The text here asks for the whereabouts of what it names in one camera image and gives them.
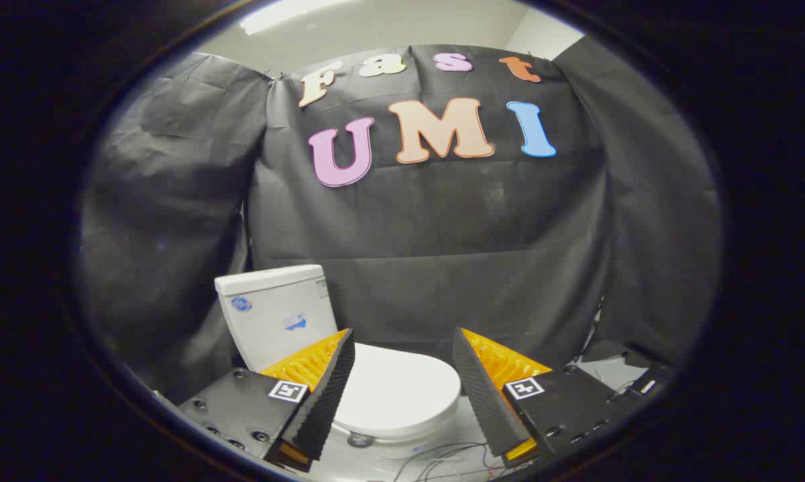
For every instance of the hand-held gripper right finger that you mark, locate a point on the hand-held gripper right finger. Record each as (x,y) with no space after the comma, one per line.
(483,395)

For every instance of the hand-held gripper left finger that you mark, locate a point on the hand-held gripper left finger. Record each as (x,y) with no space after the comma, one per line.
(322,402)

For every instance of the white toilet lid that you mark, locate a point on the white toilet lid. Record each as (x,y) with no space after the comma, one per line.
(396,395)

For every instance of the white toilet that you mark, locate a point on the white toilet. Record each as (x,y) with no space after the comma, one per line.
(275,308)

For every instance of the black backdrop cloth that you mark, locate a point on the black backdrop cloth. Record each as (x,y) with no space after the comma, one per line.
(443,234)

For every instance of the small black box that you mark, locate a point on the small black box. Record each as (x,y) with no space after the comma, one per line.
(650,378)

